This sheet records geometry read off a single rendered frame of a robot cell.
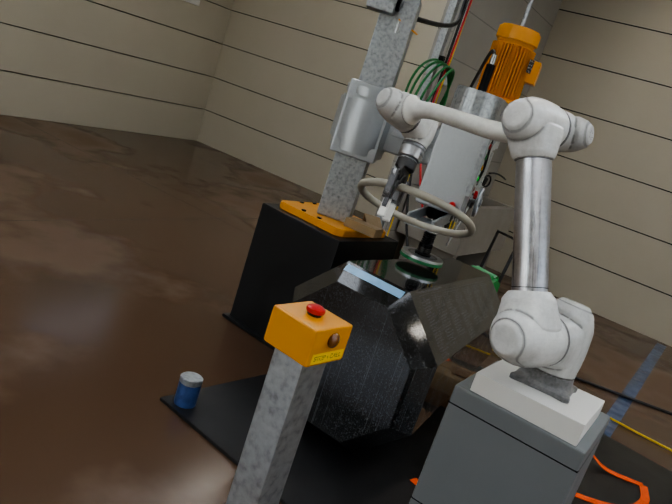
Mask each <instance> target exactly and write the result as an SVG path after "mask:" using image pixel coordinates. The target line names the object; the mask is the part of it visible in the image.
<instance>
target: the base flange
mask: <svg viewBox="0 0 672 504"><path fill-rule="evenodd" d="M318 206H319V203H315V202H303V201H288V200H282V201H281V203H280V208H281V209H283V210H285V211H287V212H289V213H291V214H293V215H295V216H297V217H299V218H301V219H303V220H305V221H307V222H309V223H311V224H313V225H315V226H317V227H319V228H321V229H323V230H325V231H327V232H329V233H331V234H333V235H336V236H339V237H357V238H371V237H369V236H366V235H364V234H362V233H360V232H357V231H355V230H353V229H351V228H348V227H346V226H344V222H341V221H338V220H335V219H333V218H330V217H327V216H324V215H321V214H318V213H317V210H318Z"/></svg>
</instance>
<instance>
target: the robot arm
mask: <svg viewBox="0 0 672 504"><path fill-rule="evenodd" d="M376 107H377V110H378V112H379V113H380V115H381V116H382V117H383V118H384V119H385V120H386V121H387V122H388V123H389V124H390V125H391V126H393V127H394V128H396V129H398V130H399V131H400V132H401V133H402V135H403V137H404V140H403V142H402V145H401V147H400V149H399V151H398V156H399V157H398V159H397V161H396V163H395V166H396V167H397V168H392V171H391V174H390V177H389V179H388V181H387V184H386V186H385V188H384V191H383V194H382V196H383V197H384V199H383V201H382V203H381V206H380V208H379V210H378V212H377V215H378V216H381V217H382V220H383V221H387V222H389V221H390V219H391V217H392V214H393V212H394V210H395V207H396V206H399V205H400V203H401V201H402V199H403V196H404V194H405V193H403V192H400V191H397V190H396V188H397V187H398V185H399V184H401V183H403V184H406V185H409V184H410V182H407V180H408V177H409V174H411V173H414V172H415V169H416V167H417V164H419V163H421V160H422V158H423V156H424V153H425V152H426V149H427V147H428V146H429V145H430V144H431V142H432V140H433V138H434V136H435V133H436V130H437V127H438V123H439V122H441V123H444V124H447V125H449V126H452V127H455V128H458V129H461V130H463V131H466V132H469V133H472V134H475V135H478V136H480V137H484V138H487V139H490V140H494V141H499V142H503V143H508V146H509V150H510V155H511V157H512V159H513V160H514V161H515V162H516V171H515V200H514V229H513V257H512V286H511V290H508V291H507V292H506V293H505V294H504V295H503V297H502V298H501V303H500V306H499V309H498V312H497V315H496V317H495V318H494V319H493V321H492V324H491V327H490V332H489V340H490V344H491V347H492V349H493V351H494V352H495V353H496V354H497V355H498V356H499V357H500V358H501V359H503V360H504V361H506V362H507V363H509V364H512V365H515V366H518V367H520V368H519V369H517V370H516V371H513V372H511V373H510V375H509V377H510V378H511V379H513V380H516V381H518V382H521V383H523V384H525V385H528V386H530V387H532V388H534V389H536V390H538V391H540V392H542V393H545V394H547V395H549V396H551V397H553V398H555V399H557V400H559V401H560V402H562V403H565V404H568V403H569V401H570V397H571V395H572V394H573V393H576V392H577V390H578V388H577V387H576V386H574V385H573V383H574V380H575V377H576V375H577V373H578V371H579V369H580V368H581V366H582V363H583V361H584V359H585V357H586V354H587V352H588V349H589V347H590V344H591V341H592V338H593V334H594V316H593V314H592V312H591V309H590V308H589V307H587V306H585V305H583V304H580V303H578V302H576V301H573V300H571V299H568V298H566V297H561V298H557V299H556V298H555V297H554V296H553V295H552V293H551V292H548V282H549V250H550V217H551V185H552V161H554V159H555V158H556V156H557V154H558V152H575V151H579V150H582V149H584V148H587V147H588V146H589V145H590V144H591V143H592V141H593V137H594V127H593V125H592V124H591V123H590V122H589V121H588V120H586V119H584V118H582V117H577V116H574V115H573V114H571V113H569V112H567V111H565V110H563V109H561V108H560V107H559V106H558V105H556V104H554V103H552V102H550V101H548V100H545V99H543V98H539V97H533V96H532V97H526V98H521V99H517V100H514V101H512V102H511V103H509V104H508V105H507V106H506V108H505V109H504V111H503V114H502V118H501V122H498V121H493V120H489V119H486V118H482V117H479V116H476V115H472V114H469V113H466V112H462V111H459V110H456V109H453V108H449V107H446V106H443V105H439V104H435V103H431V102H425V101H421V100H420V98H419V97H418V96H416V95H413V94H409V93H407V92H404V91H400V90H399V89H397V88H393V87H388V88H385V89H383V90H382V91H381V92H380V93H379V94H378V96H377V99H376ZM386 190H387V191H386ZM392 195H393V196H392ZM391 197H392V199H391Z"/></svg>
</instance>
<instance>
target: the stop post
mask: <svg viewBox="0 0 672 504"><path fill-rule="evenodd" d="M311 303H314V302H312V301H306V302H297V303H287V304H278V305H274V307H273V310H272V313H271V317H270V320H269V323H268V326H267V329H266V333H265V336H264V340H265V341H266V342H268V343H269V344H271V345H272V346H274V347H275V350H274V353H273V356H272V359H271V362H270V365H269V368H268V372H267V375H266V378H265V381H264V384H263V387H262V391H261V394H260V397H259V400H258V403H257V406H256V410H255V413H254V416H253V419H252V422H251V425H250V428H249V432H248V435H247V438H246V441H245V444H244V447H243V451H242V454H241V457H240V460H239V463H238V466H237V470H236V473H235V476H234V479H233V482H232V485H231V488H230V492H229V495H228V498H227V501H226V504H279V501H280V498H281V495H282V492H283V489H284V486H285V484H286V481H287V478H288V475H289V472H290V469H291V466H292V463H293V460H294V457H295V454H296V451H297V448H298V445H299V442H300V439H301V436H302V433H303V430H304V427H305V425H306V422H307V419H308V416H309V413H310V410H311V407H312V404H313V401H314V398H315V395H316V392H317V389H318V386H319V383H320V380H321V377H322V374H323V371H324V368H325V366H326V363H327V362H332V361H336V360H340V359H341V358H342V356H343V353H344V351H345V348H346V345H347V342H348V339H349V336H350V333H351V330H352V325H351V324H350V323H348V322H346V321H345V320H343V319H341V318H339V317H338V316H336V315H334V314H333V313H331V312H329V311H328V310H326V309H325V310H326V312H325V314H324V315H323V316H317V315H314V314H311V313H309V312H308V311H307V309H306V306H307V305H308V304H311ZM334 333H338V334H339V335H340V342H339V344H338V345H337V346H336V347H335V348H329V347H328V345H327V343H328V340H329V338H330V336H331V335H332V334H334Z"/></svg>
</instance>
